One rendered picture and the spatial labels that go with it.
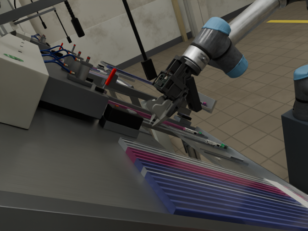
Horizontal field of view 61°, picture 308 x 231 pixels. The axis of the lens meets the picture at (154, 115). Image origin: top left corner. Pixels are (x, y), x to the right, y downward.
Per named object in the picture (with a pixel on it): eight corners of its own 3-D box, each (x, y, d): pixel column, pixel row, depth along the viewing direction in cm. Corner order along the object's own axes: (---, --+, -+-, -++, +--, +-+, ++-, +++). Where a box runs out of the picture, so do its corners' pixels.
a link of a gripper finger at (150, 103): (135, 113, 79) (154, 89, 79) (149, 123, 82) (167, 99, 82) (139, 117, 76) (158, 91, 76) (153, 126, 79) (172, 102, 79)
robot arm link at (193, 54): (200, 59, 83) (215, 63, 76) (191, 71, 83) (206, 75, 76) (184, 44, 79) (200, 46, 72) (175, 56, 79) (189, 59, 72)
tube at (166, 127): (220, 147, 94) (222, 144, 94) (222, 149, 93) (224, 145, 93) (87, 102, 69) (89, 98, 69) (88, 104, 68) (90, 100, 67)
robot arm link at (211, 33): (239, 33, 76) (222, 13, 72) (216, 64, 76) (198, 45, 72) (222, 33, 83) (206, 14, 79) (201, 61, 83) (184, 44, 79)
